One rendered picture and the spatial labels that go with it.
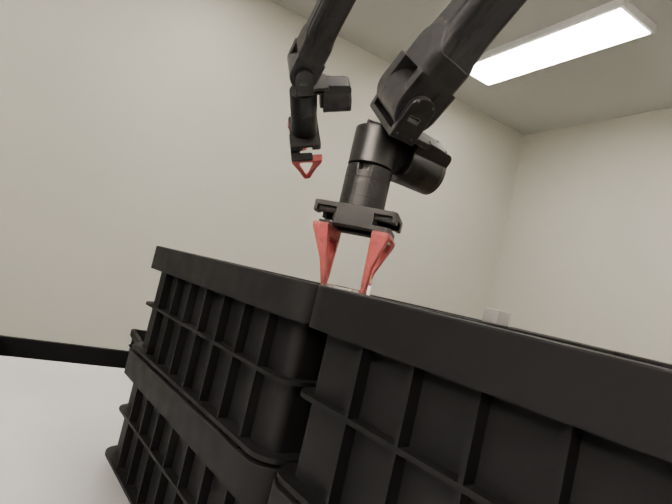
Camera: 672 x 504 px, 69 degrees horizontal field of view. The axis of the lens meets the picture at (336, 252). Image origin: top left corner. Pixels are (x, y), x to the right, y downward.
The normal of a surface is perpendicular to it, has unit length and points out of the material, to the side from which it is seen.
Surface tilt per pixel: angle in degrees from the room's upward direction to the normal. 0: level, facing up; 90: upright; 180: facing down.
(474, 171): 90
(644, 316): 90
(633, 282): 90
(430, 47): 83
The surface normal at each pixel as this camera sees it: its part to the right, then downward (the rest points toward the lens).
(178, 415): -0.77, -0.22
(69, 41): 0.49, 0.05
